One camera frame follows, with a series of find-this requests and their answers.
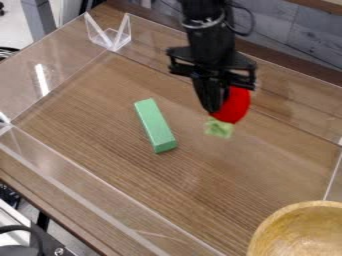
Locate grey table leg post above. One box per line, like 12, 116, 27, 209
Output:
20, 0, 58, 41

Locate black metal bracket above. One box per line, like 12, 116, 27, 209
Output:
31, 224, 78, 256

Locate red plush strawberry fruit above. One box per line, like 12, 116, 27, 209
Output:
205, 87, 251, 139

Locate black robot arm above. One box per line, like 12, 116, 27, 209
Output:
166, 0, 257, 113

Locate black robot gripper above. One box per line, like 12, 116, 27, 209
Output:
166, 45, 259, 114

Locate wooden bowl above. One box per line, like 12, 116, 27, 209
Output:
246, 201, 342, 256

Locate green rectangular block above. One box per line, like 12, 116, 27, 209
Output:
134, 98, 178, 154

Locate clear acrylic tray enclosure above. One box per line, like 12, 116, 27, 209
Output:
0, 17, 342, 256

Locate black cable loop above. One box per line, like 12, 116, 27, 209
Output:
0, 225, 46, 256

